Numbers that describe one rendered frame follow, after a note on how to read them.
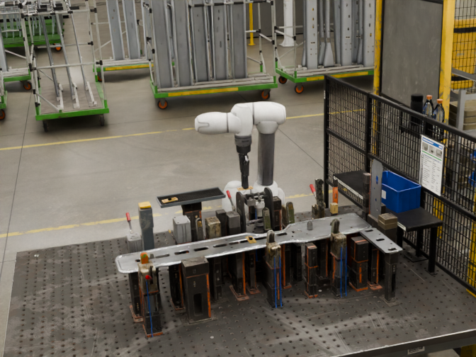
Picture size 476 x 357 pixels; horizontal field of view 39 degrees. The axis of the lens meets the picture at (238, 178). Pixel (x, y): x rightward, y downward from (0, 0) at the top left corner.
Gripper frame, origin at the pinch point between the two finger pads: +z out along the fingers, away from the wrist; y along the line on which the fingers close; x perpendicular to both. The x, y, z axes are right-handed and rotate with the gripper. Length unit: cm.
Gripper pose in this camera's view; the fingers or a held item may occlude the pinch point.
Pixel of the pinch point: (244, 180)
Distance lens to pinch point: 351.8
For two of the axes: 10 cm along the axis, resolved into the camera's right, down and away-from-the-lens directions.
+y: 2.7, 3.3, -9.1
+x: 9.6, -1.3, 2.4
